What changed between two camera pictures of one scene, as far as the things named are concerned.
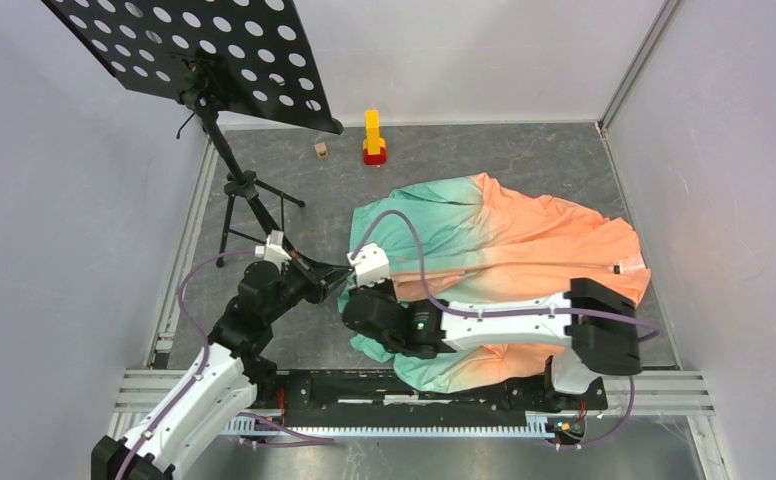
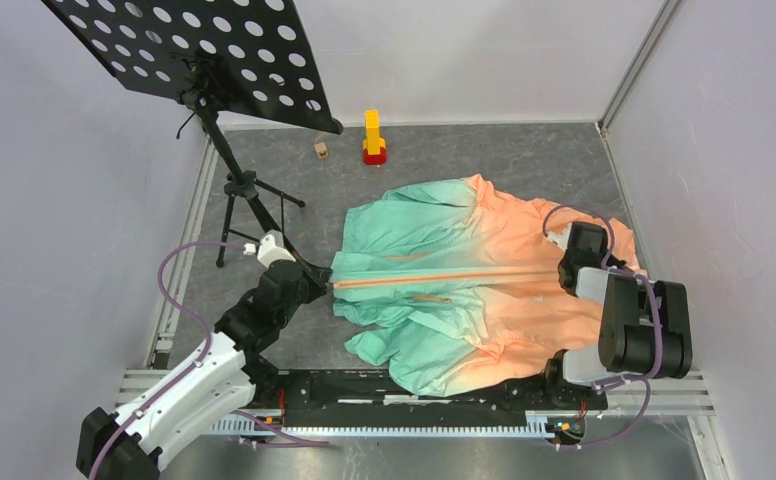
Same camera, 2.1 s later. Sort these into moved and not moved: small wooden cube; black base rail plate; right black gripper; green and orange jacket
Moved: right black gripper
Not moved: black base rail plate; green and orange jacket; small wooden cube
